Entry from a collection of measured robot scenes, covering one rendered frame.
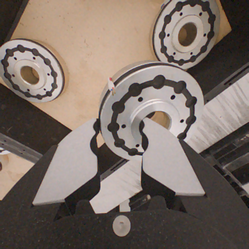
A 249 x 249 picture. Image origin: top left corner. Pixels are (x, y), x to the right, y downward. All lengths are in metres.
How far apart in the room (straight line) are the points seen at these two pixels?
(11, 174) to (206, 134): 0.68
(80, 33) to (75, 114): 0.16
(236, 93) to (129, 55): 0.41
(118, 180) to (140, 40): 0.58
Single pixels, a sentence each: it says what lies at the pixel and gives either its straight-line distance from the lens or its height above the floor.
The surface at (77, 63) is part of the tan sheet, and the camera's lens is 0.28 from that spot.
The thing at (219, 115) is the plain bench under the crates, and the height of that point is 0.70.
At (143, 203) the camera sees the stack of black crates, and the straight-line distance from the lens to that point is 1.23.
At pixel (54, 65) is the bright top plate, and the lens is 0.26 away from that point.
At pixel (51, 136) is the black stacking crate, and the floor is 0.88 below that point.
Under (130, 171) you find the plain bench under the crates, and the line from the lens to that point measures 0.64.
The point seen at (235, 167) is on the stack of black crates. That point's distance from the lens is 1.29.
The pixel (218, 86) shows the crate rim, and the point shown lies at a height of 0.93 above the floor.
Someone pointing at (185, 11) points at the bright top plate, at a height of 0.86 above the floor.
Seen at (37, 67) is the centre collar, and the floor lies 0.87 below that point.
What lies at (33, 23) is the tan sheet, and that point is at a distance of 0.30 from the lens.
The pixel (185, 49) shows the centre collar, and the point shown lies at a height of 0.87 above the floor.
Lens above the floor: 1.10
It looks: 59 degrees down
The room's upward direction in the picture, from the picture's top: 174 degrees clockwise
